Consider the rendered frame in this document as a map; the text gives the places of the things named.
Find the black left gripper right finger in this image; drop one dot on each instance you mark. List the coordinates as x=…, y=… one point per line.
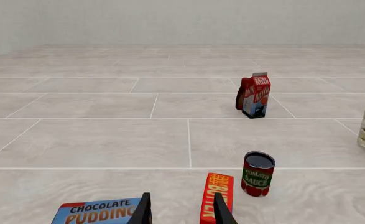
x=222, y=213

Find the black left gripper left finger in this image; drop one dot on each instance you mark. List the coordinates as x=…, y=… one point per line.
x=143, y=213

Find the tomato sauce tin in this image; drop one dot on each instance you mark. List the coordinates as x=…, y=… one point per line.
x=257, y=177

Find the red butter box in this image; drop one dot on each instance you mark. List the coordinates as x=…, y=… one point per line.
x=214, y=189

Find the blue chocolate pudding box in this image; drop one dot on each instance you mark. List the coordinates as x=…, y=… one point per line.
x=98, y=212

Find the red milk carton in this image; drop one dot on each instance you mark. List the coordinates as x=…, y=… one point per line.
x=256, y=95

